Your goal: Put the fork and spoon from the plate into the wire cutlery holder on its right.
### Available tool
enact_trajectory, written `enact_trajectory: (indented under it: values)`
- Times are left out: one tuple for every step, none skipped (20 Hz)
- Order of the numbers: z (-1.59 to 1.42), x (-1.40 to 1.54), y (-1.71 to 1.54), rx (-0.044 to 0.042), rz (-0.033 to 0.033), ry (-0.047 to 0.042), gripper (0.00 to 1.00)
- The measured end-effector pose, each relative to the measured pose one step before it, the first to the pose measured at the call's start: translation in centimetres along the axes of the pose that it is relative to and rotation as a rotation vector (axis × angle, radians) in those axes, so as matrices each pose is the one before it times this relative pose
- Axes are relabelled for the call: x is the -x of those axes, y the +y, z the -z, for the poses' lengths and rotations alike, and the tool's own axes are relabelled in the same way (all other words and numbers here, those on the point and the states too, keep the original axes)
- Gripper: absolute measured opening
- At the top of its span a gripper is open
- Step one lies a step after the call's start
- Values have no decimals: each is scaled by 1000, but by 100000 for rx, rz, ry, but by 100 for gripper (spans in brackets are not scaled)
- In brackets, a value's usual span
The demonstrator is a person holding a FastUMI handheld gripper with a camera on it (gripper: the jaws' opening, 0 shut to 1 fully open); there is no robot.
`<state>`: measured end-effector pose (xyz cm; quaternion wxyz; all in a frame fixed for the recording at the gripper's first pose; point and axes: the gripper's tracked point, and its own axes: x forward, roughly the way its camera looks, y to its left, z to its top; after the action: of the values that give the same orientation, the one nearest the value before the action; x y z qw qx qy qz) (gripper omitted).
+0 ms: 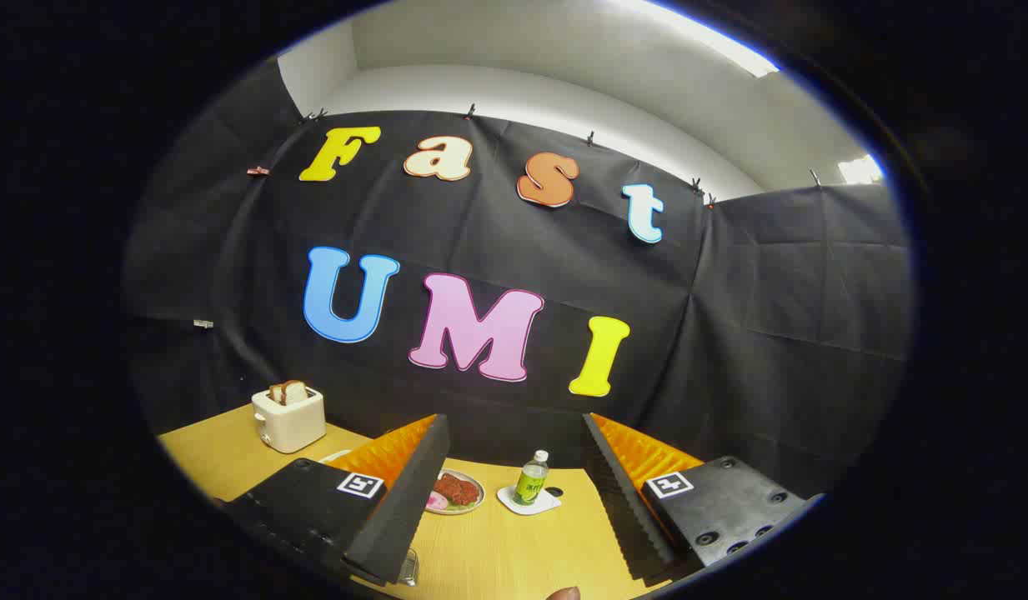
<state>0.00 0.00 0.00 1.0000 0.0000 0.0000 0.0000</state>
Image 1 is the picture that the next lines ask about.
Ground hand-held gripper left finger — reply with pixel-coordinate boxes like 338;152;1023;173
218;414;450;587

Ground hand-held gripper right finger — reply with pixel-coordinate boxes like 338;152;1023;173
582;412;825;583

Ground brown meat slices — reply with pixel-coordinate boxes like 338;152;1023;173
440;473;480;506

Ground oval food plate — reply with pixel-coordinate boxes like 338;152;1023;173
424;468;485;516

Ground green label drink bottle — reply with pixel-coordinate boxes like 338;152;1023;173
512;450;550;507

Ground white coaster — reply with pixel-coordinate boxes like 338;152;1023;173
496;485;562;516

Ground black backdrop cloth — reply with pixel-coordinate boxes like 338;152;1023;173
122;58;915;501

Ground row of small cloth clips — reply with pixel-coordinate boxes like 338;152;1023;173
193;104;823;330

